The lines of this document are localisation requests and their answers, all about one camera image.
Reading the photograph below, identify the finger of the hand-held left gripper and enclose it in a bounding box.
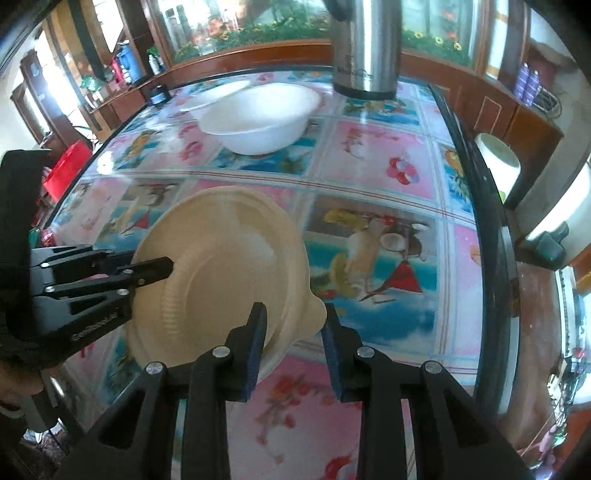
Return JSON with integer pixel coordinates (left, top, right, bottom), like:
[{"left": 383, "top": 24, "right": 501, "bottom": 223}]
[
  {"left": 28, "top": 246, "right": 134, "bottom": 283},
  {"left": 34, "top": 257, "right": 175, "bottom": 354}
]

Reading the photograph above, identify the white plate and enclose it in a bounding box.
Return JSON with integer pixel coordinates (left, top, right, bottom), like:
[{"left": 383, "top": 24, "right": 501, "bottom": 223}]
[{"left": 178, "top": 79, "right": 252, "bottom": 112}]

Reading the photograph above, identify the stainless steel thermos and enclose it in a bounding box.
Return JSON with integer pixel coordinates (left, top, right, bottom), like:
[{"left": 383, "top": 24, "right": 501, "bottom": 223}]
[{"left": 323, "top": 0, "right": 403, "bottom": 100}]

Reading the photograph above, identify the blue jug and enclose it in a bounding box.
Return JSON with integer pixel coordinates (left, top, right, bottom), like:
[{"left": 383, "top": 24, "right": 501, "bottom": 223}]
[{"left": 115, "top": 42, "right": 145, "bottom": 84}]

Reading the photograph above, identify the red plastic stool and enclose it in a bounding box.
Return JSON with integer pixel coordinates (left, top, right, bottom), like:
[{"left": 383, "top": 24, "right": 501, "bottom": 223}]
[{"left": 41, "top": 141, "right": 93, "bottom": 201}]

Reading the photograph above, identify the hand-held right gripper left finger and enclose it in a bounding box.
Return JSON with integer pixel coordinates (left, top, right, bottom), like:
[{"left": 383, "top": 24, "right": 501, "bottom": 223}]
[{"left": 60, "top": 302, "right": 269, "bottom": 480}]

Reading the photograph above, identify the aquarium with plants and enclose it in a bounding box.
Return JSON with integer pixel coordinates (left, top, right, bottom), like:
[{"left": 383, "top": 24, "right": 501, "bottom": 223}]
[{"left": 152, "top": 0, "right": 481, "bottom": 65}]

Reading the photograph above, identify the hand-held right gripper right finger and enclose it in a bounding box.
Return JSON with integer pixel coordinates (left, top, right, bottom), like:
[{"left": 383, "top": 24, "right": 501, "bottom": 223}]
[{"left": 322, "top": 302, "right": 532, "bottom": 480}]

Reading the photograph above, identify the white bowl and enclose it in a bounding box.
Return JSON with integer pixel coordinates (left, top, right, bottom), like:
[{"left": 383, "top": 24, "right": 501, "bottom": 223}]
[{"left": 198, "top": 83, "right": 321, "bottom": 155}]

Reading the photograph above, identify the wire basket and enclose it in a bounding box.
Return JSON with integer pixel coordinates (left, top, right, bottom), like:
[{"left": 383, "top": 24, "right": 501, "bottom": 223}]
[{"left": 536, "top": 90, "right": 561, "bottom": 116}]

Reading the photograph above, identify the wooden cabinet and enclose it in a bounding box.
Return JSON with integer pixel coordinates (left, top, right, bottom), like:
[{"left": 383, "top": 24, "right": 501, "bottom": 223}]
[{"left": 475, "top": 74, "right": 565, "bottom": 195}]

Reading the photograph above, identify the cream ribbed bowl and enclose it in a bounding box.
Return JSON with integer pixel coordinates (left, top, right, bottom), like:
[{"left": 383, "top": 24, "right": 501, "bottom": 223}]
[{"left": 124, "top": 185, "right": 328, "bottom": 372}]

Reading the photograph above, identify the white cylindrical bin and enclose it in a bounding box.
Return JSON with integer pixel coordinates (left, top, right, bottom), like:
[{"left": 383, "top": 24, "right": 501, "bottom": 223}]
[{"left": 475, "top": 133, "right": 522, "bottom": 206}]

